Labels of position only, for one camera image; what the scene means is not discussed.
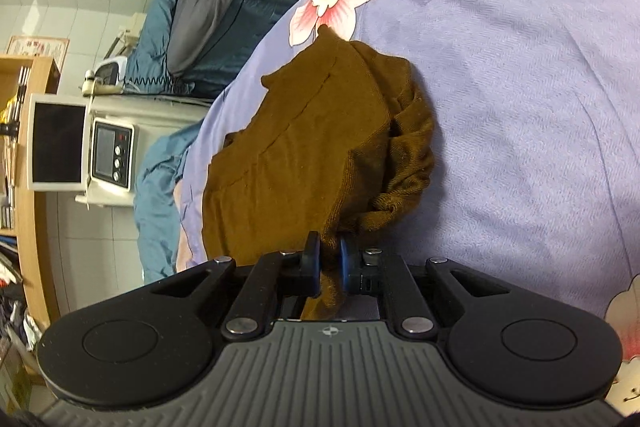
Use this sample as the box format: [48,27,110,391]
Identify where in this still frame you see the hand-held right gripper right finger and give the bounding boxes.
[340,237,511,339]

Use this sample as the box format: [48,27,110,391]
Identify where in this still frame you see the white appliance with control panel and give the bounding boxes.
[75,94,211,208]

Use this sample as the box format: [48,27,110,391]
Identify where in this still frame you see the white framed monitor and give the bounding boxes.
[27,93,88,192]

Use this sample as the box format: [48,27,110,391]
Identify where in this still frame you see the brown knit sweater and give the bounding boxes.
[201,26,437,322]

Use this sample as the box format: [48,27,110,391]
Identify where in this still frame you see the blue blanket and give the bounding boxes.
[125,0,206,283]

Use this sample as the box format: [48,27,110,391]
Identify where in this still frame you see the purple floral bed sheet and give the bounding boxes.
[175,0,640,418]

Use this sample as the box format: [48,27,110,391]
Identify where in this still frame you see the framed wall picture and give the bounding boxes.
[7,36,70,68]

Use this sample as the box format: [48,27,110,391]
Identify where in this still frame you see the small white device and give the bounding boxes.
[95,57,133,86]

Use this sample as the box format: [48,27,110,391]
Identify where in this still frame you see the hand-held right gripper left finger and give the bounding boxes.
[150,231,322,342]

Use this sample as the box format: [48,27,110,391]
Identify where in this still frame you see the row of books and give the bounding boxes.
[0,66,32,233]

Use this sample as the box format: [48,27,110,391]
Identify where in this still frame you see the wooden bookshelf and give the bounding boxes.
[0,54,61,328]

